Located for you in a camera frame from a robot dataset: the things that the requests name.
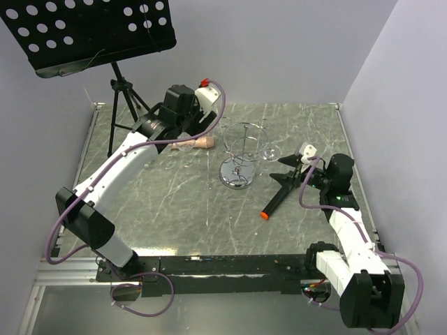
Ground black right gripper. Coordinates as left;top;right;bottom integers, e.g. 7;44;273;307
269;154;332;192

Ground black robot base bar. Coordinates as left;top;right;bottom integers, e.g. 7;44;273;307
96;254;323;297

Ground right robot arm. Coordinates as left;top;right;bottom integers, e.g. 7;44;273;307
261;143;404;329

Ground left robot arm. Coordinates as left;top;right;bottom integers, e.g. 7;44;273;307
52;79;226;281

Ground chrome wine glass rack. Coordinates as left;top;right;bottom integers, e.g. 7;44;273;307
219;121;269;190

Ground black microphone orange end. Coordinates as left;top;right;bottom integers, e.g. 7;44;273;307
260;173;295;221

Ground black music stand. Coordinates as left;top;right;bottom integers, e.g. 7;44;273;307
1;1;176;163

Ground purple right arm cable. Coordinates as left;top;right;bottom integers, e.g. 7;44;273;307
298;156;425;332

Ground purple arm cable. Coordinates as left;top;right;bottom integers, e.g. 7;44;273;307
45;79;226;317
298;156;425;332

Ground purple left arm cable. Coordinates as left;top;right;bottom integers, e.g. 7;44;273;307
45;79;226;317

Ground aluminium frame rail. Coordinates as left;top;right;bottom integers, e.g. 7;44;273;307
21;103;414;334

